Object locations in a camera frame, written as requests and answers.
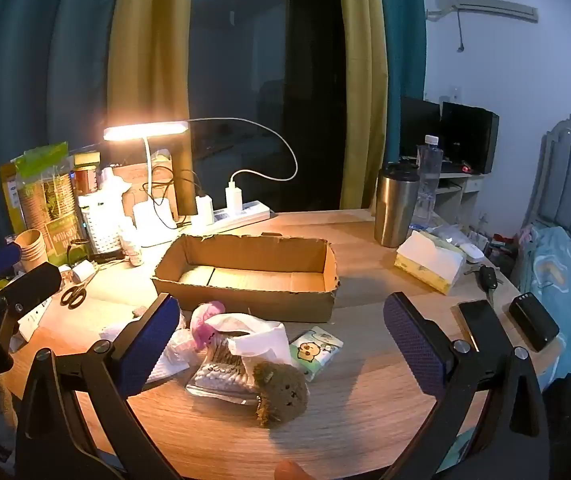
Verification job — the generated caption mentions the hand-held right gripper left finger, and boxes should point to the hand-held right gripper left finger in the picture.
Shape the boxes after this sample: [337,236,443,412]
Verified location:
[14,292,182,480]

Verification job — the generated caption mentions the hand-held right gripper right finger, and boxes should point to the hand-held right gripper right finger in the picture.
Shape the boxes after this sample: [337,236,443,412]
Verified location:
[383,291,551,480]

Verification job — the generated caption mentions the white cloth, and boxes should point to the white cloth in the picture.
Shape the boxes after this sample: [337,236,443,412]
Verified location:
[100,310,191,386]

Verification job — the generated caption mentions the clear plastic wrap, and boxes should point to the clear plastic wrap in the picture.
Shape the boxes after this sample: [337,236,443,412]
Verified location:
[170,327,201,366]

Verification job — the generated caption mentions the pink plush toy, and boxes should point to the pink plush toy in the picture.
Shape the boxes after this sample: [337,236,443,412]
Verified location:
[190,301,226,351]

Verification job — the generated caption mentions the brown cardboard box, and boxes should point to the brown cardboard box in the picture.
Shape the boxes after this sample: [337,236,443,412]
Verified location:
[152,233,340,323]

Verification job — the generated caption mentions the white plastic bag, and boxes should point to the white plastic bag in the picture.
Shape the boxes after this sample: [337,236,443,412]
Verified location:
[210,312,291,366]

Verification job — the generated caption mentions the person's right hand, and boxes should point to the person's right hand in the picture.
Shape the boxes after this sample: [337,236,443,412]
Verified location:
[274,460,319,480]

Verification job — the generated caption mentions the stack of brown paper cups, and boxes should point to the stack of brown paper cups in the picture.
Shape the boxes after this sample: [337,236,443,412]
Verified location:
[16,229,48,273]

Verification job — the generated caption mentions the white paper packs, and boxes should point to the white paper packs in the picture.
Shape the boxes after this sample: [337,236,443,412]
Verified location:
[16,300,51,341]

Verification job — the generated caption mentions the black scissors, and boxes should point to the black scissors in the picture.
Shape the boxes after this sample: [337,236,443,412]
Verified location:
[60,270,99,308]

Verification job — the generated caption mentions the yellow package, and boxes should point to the yellow package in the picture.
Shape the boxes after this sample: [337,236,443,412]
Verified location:
[0,162,24,236]

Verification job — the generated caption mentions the cotton swab bag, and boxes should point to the cotton swab bag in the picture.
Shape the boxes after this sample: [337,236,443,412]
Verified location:
[186,337,266,406]

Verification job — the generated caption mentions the black smartphone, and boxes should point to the black smartphone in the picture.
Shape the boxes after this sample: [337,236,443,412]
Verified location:
[453,300,506,353]

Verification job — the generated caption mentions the green paper cup package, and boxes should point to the green paper cup package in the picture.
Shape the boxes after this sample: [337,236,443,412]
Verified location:
[16,142,89,266]

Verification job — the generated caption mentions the yellow tissue box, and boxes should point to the yellow tissue box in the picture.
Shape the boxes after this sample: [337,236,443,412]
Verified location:
[394,231,466,295]

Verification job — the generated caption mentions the white woven basket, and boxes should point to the white woven basket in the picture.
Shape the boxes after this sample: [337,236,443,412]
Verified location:
[80,192,126,256]

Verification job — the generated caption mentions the cartoon tissue pack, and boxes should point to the cartoon tissue pack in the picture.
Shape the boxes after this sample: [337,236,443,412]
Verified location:
[289,326,343,383]

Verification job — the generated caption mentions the white rounded gadget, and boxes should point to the white rounded gadget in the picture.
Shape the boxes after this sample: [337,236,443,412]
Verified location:
[458,242,486,263]

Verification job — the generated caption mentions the red can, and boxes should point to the red can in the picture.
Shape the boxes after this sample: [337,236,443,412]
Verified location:
[74,165,99,196]

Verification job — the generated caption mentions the black power bank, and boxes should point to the black power bank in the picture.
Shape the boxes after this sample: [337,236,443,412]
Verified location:
[509,292,560,352]

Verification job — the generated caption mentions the brown plush toy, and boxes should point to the brown plush toy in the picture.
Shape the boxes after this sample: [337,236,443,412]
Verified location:
[252,360,309,428]

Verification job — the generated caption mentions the steel tumbler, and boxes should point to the steel tumbler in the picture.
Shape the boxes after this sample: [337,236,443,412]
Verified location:
[374,162,420,248]

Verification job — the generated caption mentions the brown cardboard sheet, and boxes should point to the brown cardboard sheet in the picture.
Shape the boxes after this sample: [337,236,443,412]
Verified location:
[113,162,174,221]

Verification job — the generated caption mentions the white side desk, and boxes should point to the white side desk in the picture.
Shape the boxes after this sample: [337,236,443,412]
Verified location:
[435,170,481,221]

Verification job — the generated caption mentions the white power strip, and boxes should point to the white power strip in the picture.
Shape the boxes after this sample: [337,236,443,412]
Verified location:
[186,201,271,228]

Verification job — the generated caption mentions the blue printed blanket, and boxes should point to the blue printed blanket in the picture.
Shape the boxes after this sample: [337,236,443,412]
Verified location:
[513,225,571,391]

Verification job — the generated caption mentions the clear water bottle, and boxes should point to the clear water bottle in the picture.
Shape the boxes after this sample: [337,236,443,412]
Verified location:
[415,135,443,226]

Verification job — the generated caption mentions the white desk lamp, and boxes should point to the white desk lamp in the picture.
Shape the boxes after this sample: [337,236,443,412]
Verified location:
[104,120,190,248]

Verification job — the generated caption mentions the wide teal curtain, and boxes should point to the wide teal curtain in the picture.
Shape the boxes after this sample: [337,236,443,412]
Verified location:
[0,0,126,261]

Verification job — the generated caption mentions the black computer case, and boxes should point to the black computer case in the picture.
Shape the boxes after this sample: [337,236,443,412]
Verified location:
[440,101,499,175]

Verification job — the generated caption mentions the black monitor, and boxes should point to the black monitor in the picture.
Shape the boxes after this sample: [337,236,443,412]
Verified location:
[400,96,442,160]

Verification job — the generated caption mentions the grey padded headboard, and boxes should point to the grey padded headboard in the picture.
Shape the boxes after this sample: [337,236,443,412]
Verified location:
[523,114,571,241]

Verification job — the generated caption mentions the wide yellow curtain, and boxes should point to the wide yellow curtain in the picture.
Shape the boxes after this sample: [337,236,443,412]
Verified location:
[108,0,196,171]

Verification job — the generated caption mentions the narrow yellow curtain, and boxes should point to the narrow yellow curtain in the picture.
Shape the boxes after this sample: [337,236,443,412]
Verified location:
[338,0,389,211]

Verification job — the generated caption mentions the narrow teal curtain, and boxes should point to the narrow teal curtain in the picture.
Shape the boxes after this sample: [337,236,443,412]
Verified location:
[375,0,426,166]

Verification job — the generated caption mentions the white air conditioner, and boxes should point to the white air conditioner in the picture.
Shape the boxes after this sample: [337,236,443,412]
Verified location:
[425,0,539,23]

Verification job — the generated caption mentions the black cable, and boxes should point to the black cable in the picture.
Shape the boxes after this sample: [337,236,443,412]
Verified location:
[140,170,204,211]

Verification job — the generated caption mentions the white charger with black cable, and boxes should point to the white charger with black cable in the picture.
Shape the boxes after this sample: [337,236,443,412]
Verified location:
[196,195,215,226]

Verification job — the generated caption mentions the white cable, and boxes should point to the white cable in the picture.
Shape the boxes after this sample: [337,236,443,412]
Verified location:
[186,117,299,188]

